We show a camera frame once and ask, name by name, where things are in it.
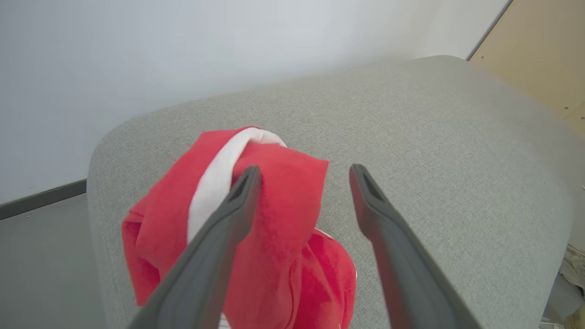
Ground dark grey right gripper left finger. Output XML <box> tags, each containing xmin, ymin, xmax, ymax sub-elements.
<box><xmin>128</xmin><ymin>165</ymin><xmax>262</xmax><ymax>329</ymax></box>

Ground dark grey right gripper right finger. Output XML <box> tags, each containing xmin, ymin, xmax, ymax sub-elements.
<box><xmin>350</xmin><ymin>164</ymin><xmax>483</xmax><ymax>329</ymax></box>

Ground red shorts with white stripe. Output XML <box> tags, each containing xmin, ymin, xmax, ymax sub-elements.
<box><xmin>121</xmin><ymin>127</ymin><xmax>357</xmax><ymax>329</ymax></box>

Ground grey fabric sofa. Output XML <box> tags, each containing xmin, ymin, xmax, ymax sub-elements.
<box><xmin>87</xmin><ymin>55</ymin><xmax>574</xmax><ymax>329</ymax></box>

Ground beige crumpled fabric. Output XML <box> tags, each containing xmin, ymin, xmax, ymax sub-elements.
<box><xmin>542</xmin><ymin>244</ymin><xmax>585</xmax><ymax>329</ymax></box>

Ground black baseboard strip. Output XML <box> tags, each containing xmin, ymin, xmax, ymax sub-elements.
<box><xmin>0</xmin><ymin>179</ymin><xmax>87</xmax><ymax>221</ymax></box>

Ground light wooden panel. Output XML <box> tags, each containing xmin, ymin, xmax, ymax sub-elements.
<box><xmin>468</xmin><ymin>0</ymin><xmax>585</xmax><ymax>138</ymax></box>

